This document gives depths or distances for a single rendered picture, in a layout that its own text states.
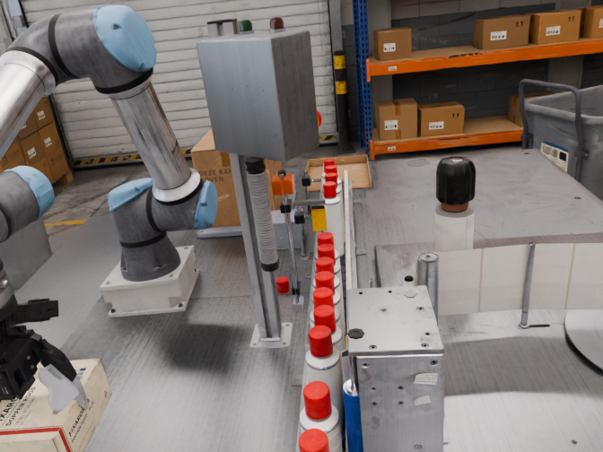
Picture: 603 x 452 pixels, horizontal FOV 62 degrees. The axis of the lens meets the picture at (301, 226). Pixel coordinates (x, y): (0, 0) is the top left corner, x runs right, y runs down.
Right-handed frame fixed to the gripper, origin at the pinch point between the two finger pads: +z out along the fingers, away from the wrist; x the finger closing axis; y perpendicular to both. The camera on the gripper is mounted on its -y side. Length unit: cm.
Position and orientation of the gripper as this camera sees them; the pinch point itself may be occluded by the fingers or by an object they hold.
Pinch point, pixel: (43, 407)
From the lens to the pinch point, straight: 87.3
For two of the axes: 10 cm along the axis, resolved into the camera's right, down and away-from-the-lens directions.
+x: 9.9, -0.9, -0.5
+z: 1.0, 8.9, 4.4
